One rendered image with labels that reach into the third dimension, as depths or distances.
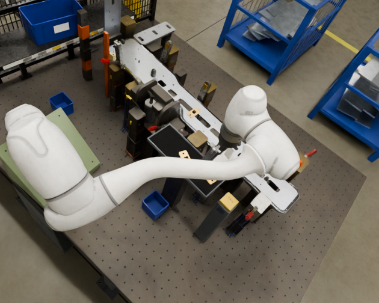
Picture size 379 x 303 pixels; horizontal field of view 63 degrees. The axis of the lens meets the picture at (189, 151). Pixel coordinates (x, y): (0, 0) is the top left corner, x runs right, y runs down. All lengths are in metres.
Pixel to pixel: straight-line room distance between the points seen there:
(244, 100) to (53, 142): 0.52
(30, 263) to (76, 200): 1.58
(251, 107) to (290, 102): 2.72
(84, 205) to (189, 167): 0.30
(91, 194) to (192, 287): 0.93
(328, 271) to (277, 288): 1.10
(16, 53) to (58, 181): 1.20
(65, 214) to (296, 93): 3.21
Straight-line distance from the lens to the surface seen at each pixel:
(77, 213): 0.89
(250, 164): 0.89
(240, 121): 0.93
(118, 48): 1.71
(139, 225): 1.69
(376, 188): 3.54
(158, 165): 0.89
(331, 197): 2.20
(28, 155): 0.83
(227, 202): 1.32
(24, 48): 1.97
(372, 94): 3.91
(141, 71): 1.88
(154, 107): 1.50
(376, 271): 3.14
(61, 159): 0.83
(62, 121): 1.71
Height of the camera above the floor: 2.30
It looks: 56 degrees down
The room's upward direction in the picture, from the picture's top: 22 degrees clockwise
